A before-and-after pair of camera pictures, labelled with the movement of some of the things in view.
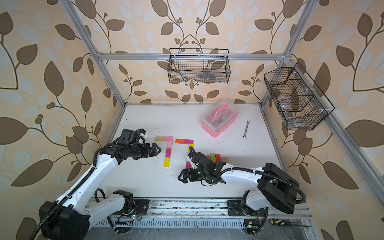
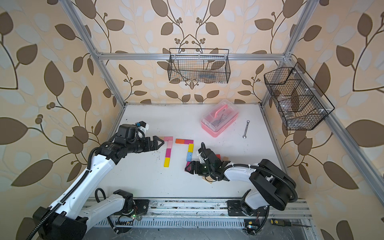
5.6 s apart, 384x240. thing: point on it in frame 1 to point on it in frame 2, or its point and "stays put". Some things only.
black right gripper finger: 194,177 to 197,171
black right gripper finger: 184,176 to 192,167
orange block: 179,141 stays put
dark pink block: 168,152 stays put
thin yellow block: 167,161 stays put
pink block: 167,138 stays put
